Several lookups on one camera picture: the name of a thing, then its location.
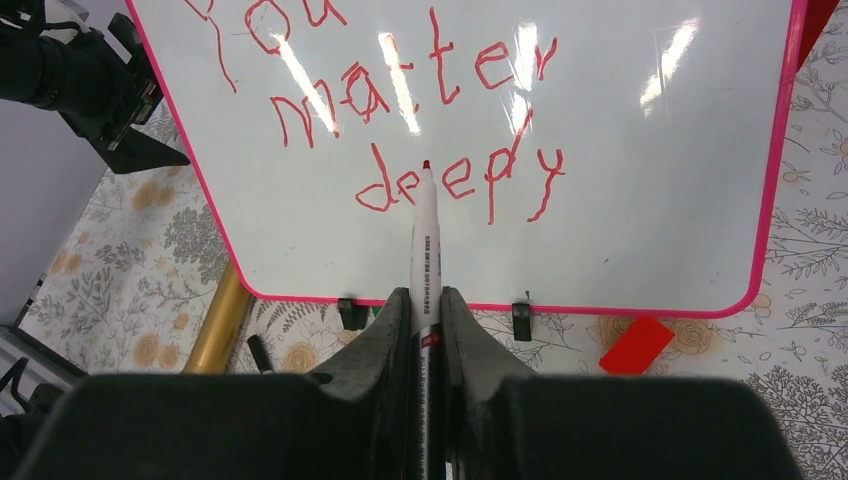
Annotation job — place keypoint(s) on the red rectangular block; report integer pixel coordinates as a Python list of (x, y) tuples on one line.
[(816, 18)]

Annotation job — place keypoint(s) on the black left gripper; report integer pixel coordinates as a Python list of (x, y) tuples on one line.
[(102, 97)]

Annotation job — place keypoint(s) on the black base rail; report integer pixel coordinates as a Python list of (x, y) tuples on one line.
[(32, 378)]

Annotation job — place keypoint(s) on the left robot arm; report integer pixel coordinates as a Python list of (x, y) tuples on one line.
[(23, 23)]

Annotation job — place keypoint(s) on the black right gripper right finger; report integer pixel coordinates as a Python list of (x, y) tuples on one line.
[(515, 423)]

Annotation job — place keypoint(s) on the black capped marker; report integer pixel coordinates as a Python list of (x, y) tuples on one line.
[(260, 354)]

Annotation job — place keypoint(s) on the red capped marker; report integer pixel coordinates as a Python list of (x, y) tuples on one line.
[(426, 451)]

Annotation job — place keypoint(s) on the black whiteboard foot left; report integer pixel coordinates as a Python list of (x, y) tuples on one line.
[(354, 316)]

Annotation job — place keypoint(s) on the small orange red block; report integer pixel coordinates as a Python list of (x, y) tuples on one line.
[(637, 348)]

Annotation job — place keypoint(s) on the wooden rolling pin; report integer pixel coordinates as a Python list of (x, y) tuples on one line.
[(221, 326)]

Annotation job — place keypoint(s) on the pink framed whiteboard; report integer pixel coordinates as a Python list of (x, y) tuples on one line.
[(589, 156)]

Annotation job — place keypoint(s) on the black whiteboard foot right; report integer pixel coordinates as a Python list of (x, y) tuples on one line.
[(521, 322)]

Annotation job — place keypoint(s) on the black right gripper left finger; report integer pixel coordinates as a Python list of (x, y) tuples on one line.
[(342, 420)]

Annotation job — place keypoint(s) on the black whiteboard foot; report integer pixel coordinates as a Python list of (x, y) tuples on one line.
[(354, 316), (521, 322)]

